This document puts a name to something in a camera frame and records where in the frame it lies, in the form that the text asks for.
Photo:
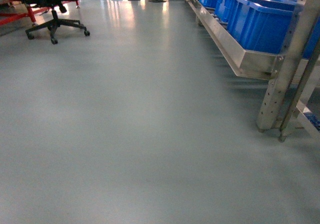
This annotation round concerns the stainless steel rack frame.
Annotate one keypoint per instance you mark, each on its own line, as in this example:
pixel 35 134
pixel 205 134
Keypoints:
pixel 291 78

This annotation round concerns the red metal table frame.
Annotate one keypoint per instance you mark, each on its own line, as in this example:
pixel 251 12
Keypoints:
pixel 11 17

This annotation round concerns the black office chair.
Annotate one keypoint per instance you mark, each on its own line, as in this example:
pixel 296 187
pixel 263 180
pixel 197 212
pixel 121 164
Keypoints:
pixel 56 22

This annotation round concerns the blue plastic bin left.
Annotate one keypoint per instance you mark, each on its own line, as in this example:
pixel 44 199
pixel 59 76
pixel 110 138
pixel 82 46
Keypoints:
pixel 260 25

